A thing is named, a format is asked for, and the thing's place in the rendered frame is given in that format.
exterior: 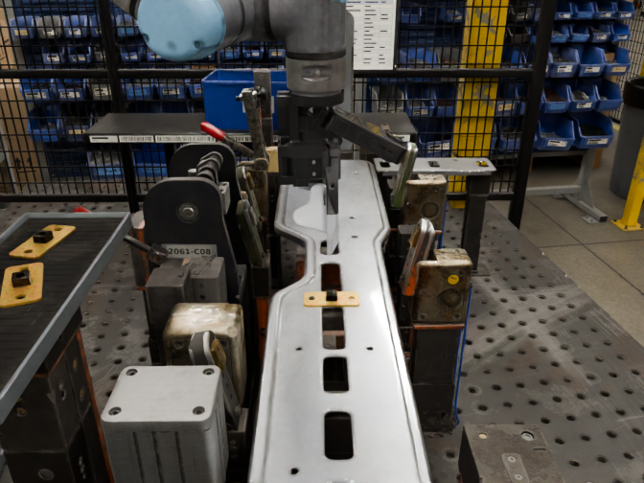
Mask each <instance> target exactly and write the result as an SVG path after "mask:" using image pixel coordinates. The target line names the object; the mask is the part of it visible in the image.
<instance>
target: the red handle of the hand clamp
mask: <svg viewBox="0 0 644 483"><path fill-rule="evenodd" d="M200 127H201V129H200V130H202V131H204V132H205V133H207V134H209V135H210V136H212V137H214V138H215V139H217V140H219V141H220V142H221V141H222V142H224V143H225V144H227V145H229V146H230V147H232V148H234V149H235V150H238V151H239V152H241V153H243V154H244V155H246V156H248V157H249V158H251V159H253V160H254V161H255V160H256V159H255V154H254V151H253V150H251V149H249V148H247V147H246V146H244V145H243V144H241V143H239V142H238V141H236V140H234V139H233V138H231V137H229V136H228V135H226V133H225V132H224V131H222V130H220V129H219V128H217V127H215V126H213V125H211V124H210V123H208V122H206V121H205V122H204V123H203V122H201V124H200Z"/></svg>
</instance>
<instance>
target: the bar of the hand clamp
mask: <svg viewBox="0 0 644 483"><path fill-rule="evenodd" d="M260 92H261V93H257V92H256V91H254V88H253V87H252V88H244V89H243V91H242V92H241V93H240V95H239V96H236V101H241V103H243V104H244V109H245V114H246V119H247V123H248V127H249V132H250V136H251V141H252V146H253V150H254V154H255V159H257V158H265V159H266V160H267V161H268V158H267V153H266V148H265V140H264V136H263V131H262V126H261V121H260V116H259V111H258V107H257V102H256V101H257V100H258V98H262V101H264V102H266V101H267V100H268V96H267V91H266V88H264V87H262V89H260Z"/></svg>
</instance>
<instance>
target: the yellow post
mask: <svg viewBox="0 0 644 483"><path fill-rule="evenodd" d="M507 10H508V8H500V14H499V21H498V26H505V24H506V17H507ZM480 11H481V8H473V15H472V8H467V13H466V22H465V26H470V25H472V26H479V19H480ZM489 12H490V8H483V9H482V17H481V26H488V21H489ZM497 16H498V8H492V11H491V19H490V26H496V23H497ZM471 17H472V24H471ZM478 28H479V27H471V42H470V45H477V37H478ZM487 29H488V27H480V35H479V42H478V45H486V37H487ZM495 31H496V27H490V28H489V35H488V43H487V45H495ZM504 32H505V27H498V29H497V37H496V45H503V39H504ZM469 35H470V27H465V31H464V41H463V45H468V44H469ZM467 53H468V46H463V51H462V60H461V63H466V62H467ZM493 53H494V63H500V61H501V54H502V46H495V52H494V46H487V52H486V59H485V63H492V61H493ZM475 54H476V46H470V50H469V59H468V63H475ZM484 54H485V46H478V51H477V60H476V63H483V61H484ZM480 86H481V83H475V84H474V86H473V93H472V83H466V86H465V96H464V99H470V98H471V95H472V98H473V99H479V94H480ZM463 89H464V83H459V88H458V98H457V99H463ZM496 90H497V82H492V83H491V90H490V98H489V99H495V98H496ZM488 92H489V83H482V91H481V99H488ZM478 102H479V101H472V102H471V101H464V104H463V113H462V116H469V113H470V104H471V116H477V110H478ZM461 107H462V101H457V107H456V116H461ZM486 107H487V101H480V107H479V116H485V115H486ZM494 112H495V101H489V105H488V113H487V116H494ZM493 119H494V118H487V120H486V127H485V133H492V126H493ZM468 121H469V118H462V123H461V131H460V133H467V130H468ZM484 123H485V118H478V124H477V131H476V133H483V130H484ZM459 126H460V118H455V126H454V133H459ZM475 127H476V118H470V127H469V133H475ZM458 135H459V134H454V135H453V145H452V149H453V150H457V144H458ZM482 138H483V134H476V140H475V148H474V149H475V150H481V146H482ZM466 139H467V134H460V140H459V149H460V150H464V149H465V147H466ZM490 141H491V134H485V135H484V143H483V150H482V157H485V158H488V156H489V151H488V149H489V148H490ZM473 143H474V134H469V136H468V143H467V150H473ZM460 190H461V182H455V185H454V192H460ZM465 202H466V201H450V202H449V203H450V204H451V206H452V207H454V208H465Z"/></svg>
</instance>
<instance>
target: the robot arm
mask: <svg viewBox="0 0 644 483"><path fill-rule="evenodd" d="M111 1H112V2H113V3H114V4H116V5H117V6H118V7H120V8H121V9H122V10H124V11H125V12H126V13H128V14H129V15H130V16H132V17H133V18H135V19H136V20H137V21H138V26H139V30H140V33H141V35H142V36H143V38H144V39H145V41H146V42H147V44H148V46H149V48H150V49H151V50H152V51H153V52H154V53H155V54H157V55H158V56H160V57H161V58H164V59H166V60H170V61H175V62H183V61H188V60H198V59H202V58H207V57H208V56H210V55H211V54H213V53H214V52H215V51H217V50H220V49H223V48H226V47H228V46H231V45H233V44H236V43H238V42H241V41H284V42H285V48H286V68H287V88H288V89H289V90H282V91H278V92H277V96H276V107H277V108H278V129H279V138H278V147H277V149H278V169H279V185H293V187H297V188H299V189H302V190H307V191H310V200H309V202H308V203H307V204H306V205H304V206H302V207H300V208H298V209H296V210H295V211H294V212H293V216H292V219H293V221H294V223H295V224H296V225H298V226H301V227H305V228H309V229H312V230H315V231H319V232H323V233H326V234H327V255H332V254H333V252H334V249H335V248H336V246H337V244H338V179H340V178H341V150H340V145H341V144H342V142H343V141H342V138H344V139H346V140H348V141H350V142H352V143H354V144H356V145H358V146H360V147H362V148H364V149H366V150H369V151H371V152H372V153H374V154H376V155H377V157H379V158H381V159H383V160H385V161H387V162H389V163H394V164H396V165H399V164H400V163H401V161H402V160H403V157H404V156H405V154H406V152H407V148H406V146H405V145H404V143H403V139H402V138H401V137H400V136H398V135H396V134H395V133H393V132H390V131H388V130H386V131H385V130H383V129H381V128H379V127H377V126H374V125H372V124H370V123H368V122H366V121H364V120H362V119H360V118H358V117H357V116H355V115H353V114H351V113H350V112H348V111H346V110H344V109H342V108H340V107H338V106H337V105H338V104H342V103H343V102H344V89H343V88H344V87H345V86H346V3H347V2H348V0H111ZM328 106H330V109H328ZM311 107H313V109H312V111H313V112H311V111H309V108H311ZM328 110H329V111H328ZM323 121H324V122H323ZM284 144H285V145H284ZM323 194H324V195H325V206H324V200H323Z"/></svg>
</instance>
